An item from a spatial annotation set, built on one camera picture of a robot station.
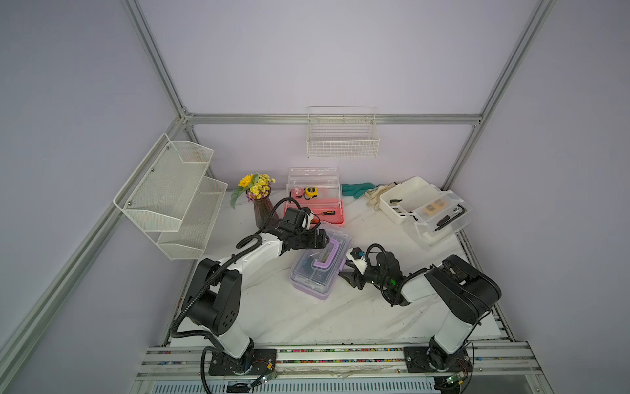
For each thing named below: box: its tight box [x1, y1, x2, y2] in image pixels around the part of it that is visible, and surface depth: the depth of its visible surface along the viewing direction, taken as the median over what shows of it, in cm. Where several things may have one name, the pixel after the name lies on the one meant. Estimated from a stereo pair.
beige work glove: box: [364, 182, 397, 212], surface depth 120 cm
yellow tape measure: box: [305, 186, 320, 199], surface depth 110 cm
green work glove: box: [341, 182, 376, 199], surface depth 121 cm
